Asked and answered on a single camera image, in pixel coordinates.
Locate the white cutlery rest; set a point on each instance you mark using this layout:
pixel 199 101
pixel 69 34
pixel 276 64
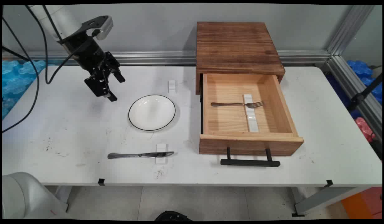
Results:
pixel 253 123
pixel 248 98
pixel 172 86
pixel 161 160

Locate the dark wooden cabinet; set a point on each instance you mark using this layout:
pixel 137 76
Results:
pixel 238 43

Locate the black round object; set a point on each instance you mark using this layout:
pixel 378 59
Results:
pixel 173 216

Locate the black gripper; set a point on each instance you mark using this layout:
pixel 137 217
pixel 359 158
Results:
pixel 86 53

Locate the silver fork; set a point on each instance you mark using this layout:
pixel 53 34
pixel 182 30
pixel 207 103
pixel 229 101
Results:
pixel 229 104

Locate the light wooden drawer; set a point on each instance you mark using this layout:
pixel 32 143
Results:
pixel 251 144

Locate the white plate with black rim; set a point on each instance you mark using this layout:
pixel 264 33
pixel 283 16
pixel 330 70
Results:
pixel 151 112

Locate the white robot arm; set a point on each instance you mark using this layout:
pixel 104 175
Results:
pixel 59 18

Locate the horizontal aluminium frame rail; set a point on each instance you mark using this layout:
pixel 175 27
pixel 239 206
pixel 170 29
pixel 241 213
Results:
pixel 148 57

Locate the grey table leg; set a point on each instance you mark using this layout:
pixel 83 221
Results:
pixel 63 196
pixel 322 200

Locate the orange box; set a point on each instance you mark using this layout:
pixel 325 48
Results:
pixel 363 203

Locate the side aluminium frame rail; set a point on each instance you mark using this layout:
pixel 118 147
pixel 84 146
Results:
pixel 356 90

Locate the blue plastic bag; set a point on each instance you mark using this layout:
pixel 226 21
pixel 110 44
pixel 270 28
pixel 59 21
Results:
pixel 359 68

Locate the silver camera with black bracket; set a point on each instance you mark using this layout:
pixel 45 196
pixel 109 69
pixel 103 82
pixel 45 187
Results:
pixel 104 28

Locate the black stand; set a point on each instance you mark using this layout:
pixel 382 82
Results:
pixel 361 96

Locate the blue bubble wrap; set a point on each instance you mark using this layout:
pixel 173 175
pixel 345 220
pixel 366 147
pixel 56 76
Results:
pixel 14 84

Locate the thin black rod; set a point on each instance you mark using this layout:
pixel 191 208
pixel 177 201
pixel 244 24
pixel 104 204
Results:
pixel 16 53

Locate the black table clip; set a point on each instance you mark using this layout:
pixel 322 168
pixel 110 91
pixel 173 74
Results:
pixel 101 182
pixel 329 183

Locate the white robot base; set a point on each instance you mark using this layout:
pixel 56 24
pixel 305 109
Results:
pixel 24 196

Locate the upright aluminium frame post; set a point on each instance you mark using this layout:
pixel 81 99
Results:
pixel 350 29

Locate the red plastic bag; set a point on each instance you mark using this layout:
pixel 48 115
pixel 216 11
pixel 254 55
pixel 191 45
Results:
pixel 364 127

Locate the silver table knife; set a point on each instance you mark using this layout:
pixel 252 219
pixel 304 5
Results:
pixel 126 155

